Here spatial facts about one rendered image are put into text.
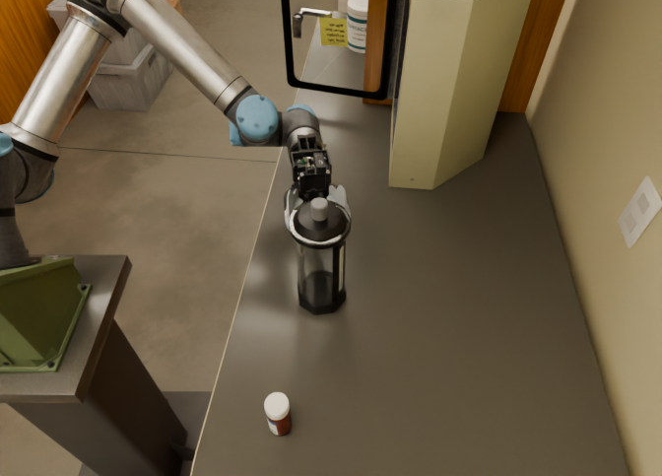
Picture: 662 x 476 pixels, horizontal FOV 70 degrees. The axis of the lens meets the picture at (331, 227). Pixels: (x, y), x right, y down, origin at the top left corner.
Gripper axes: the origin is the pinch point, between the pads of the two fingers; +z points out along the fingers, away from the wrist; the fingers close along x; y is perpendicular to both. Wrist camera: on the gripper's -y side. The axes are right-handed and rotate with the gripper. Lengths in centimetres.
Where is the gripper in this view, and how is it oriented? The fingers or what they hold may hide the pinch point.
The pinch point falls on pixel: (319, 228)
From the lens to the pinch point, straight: 83.8
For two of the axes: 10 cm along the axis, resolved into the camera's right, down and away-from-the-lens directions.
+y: -0.1, -7.3, -6.8
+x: 9.9, -1.1, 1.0
